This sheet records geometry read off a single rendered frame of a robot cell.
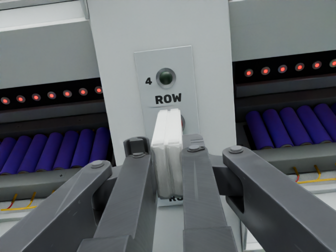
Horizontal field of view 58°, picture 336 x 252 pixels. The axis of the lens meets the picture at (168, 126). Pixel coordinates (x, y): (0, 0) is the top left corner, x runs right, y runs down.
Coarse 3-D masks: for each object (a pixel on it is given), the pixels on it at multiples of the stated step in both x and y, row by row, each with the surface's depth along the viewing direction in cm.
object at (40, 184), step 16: (0, 176) 33; (16, 176) 32; (32, 176) 32; (48, 176) 32; (64, 176) 32; (0, 192) 32; (16, 192) 32; (32, 192) 32; (48, 192) 32; (16, 208) 31
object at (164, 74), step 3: (162, 72) 21; (165, 72) 21; (168, 72) 21; (159, 75) 21; (162, 75) 21; (165, 75) 21; (168, 75) 21; (171, 75) 21; (159, 78) 21; (162, 78) 21; (165, 78) 21; (168, 78) 21; (171, 78) 21; (162, 81) 21; (165, 81) 21; (168, 81) 21; (165, 84) 21
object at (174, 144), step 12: (168, 120) 19; (180, 120) 19; (168, 132) 16; (180, 132) 16; (168, 144) 14; (180, 144) 14; (168, 156) 15; (180, 156) 15; (180, 168) 15; (180, 180) 15; (180, 192) 15
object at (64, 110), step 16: (0, 112) 40; (16, 112) 40; (32, 112) 40; (48, 112) 40; (64, 112) 40; (80, 112) 40; (112, 160) 36; (0, 208) 32; (32, 208) 32; (0, 224) 31
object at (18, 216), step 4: (16, 212) 31; (20, 212) 31; (24, 212) 31; (28, 212) 31; (0, 216) 31; (4, 216) 31; (8, 216) 31; (12, 216) 30; (16, 216) 30; (20, 216) 30; (0, 220) 31; (4, 220) 31; (8, 220) 31; (12, 220) 31
